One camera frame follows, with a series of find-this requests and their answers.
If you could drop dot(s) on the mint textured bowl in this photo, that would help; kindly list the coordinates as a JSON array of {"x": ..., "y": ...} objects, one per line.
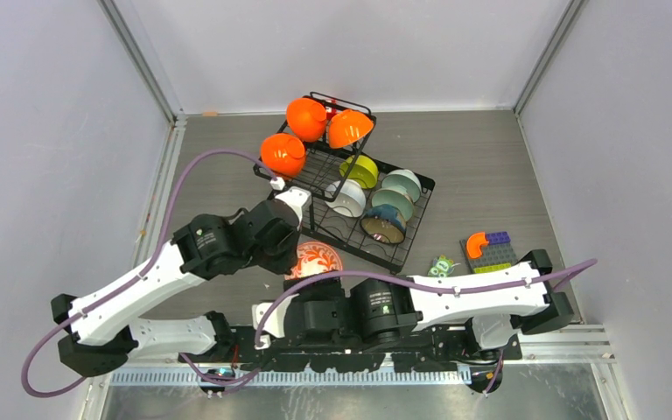
[{"x": 406, "y": 179}]

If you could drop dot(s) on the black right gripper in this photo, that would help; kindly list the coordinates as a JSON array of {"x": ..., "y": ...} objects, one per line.
[{"x": 332, "y": 286}]

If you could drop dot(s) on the green owl toy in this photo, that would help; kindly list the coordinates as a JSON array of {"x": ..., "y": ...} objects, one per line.
[{"x": 441, "y": 266}]

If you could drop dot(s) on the red box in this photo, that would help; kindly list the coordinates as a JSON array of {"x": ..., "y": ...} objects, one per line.
[{"x": 330, "y": 112}]

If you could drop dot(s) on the yellow-green bowl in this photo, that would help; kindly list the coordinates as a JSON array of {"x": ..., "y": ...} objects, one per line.
[{"x": 361, "y": 169}]

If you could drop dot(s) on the celadon bowl with flower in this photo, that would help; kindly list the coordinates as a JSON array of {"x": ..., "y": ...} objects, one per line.
[{"x": 395, "y": 196}]

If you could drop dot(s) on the orange bowl front left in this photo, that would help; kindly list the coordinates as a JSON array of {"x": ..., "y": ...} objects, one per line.
[{"x": 284, "y": 154}]

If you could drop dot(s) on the white bowl red floral pattern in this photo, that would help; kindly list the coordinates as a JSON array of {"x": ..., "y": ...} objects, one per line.
[{"x": 314, "y": 257}]

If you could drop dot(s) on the dark blue glazed bowl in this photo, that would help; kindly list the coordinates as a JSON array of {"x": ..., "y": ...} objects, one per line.
[{"x": 384, "y": 224}]

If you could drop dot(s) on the grey building block plate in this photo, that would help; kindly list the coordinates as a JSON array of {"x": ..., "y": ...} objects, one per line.
[{"x": 498, "y": 255}]

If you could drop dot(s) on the black wire dish rack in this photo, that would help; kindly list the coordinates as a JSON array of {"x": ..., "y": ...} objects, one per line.
[{"x": 322, "y": 168}]

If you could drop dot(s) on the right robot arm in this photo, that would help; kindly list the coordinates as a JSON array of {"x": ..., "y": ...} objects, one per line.
[{"x": 474, "y": 316}]

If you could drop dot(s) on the orange curved block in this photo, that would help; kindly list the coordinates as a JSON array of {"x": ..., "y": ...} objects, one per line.
[{"x": 474, "y": 245}]

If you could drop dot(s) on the white ribbed bowl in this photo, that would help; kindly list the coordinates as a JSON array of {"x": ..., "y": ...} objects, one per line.
[{"x": 350, "y": 201}]

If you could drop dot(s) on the orange bowl back left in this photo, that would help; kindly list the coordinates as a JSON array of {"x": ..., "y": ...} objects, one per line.
[{"x": 306, "y": 118}]

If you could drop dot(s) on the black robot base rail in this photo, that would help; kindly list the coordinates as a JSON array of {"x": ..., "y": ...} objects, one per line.
[{"x": 439, "y": 348}]

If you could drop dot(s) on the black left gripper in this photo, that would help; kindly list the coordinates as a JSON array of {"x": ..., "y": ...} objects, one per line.
[{"x": 284, "y": 264}]

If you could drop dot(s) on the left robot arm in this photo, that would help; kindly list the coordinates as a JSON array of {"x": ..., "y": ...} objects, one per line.
[{"x": 110, "y": 329}]

